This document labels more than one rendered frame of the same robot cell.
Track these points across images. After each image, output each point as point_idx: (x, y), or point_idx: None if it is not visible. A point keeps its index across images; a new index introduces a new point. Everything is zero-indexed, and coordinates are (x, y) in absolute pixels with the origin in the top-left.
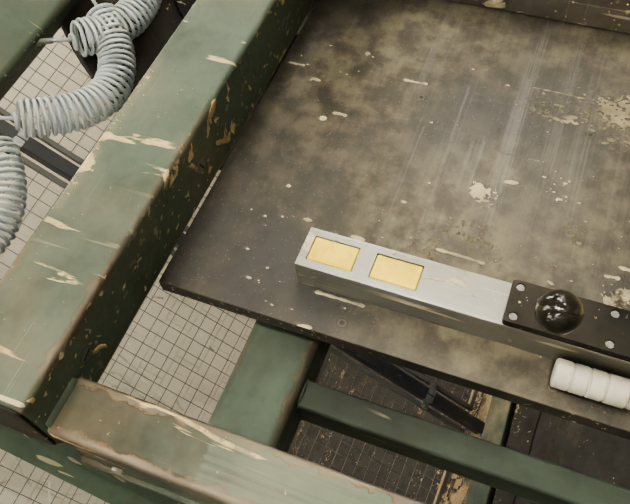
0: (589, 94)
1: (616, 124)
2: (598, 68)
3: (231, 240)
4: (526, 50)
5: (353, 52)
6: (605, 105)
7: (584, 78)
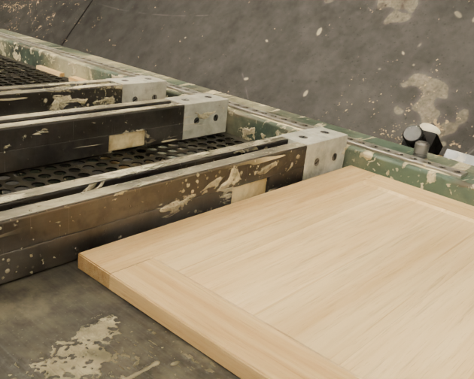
0: (15, 371)
1: (86, 375)
2: None
3: None
4: None
5: None
6: (48, 367)
7: None
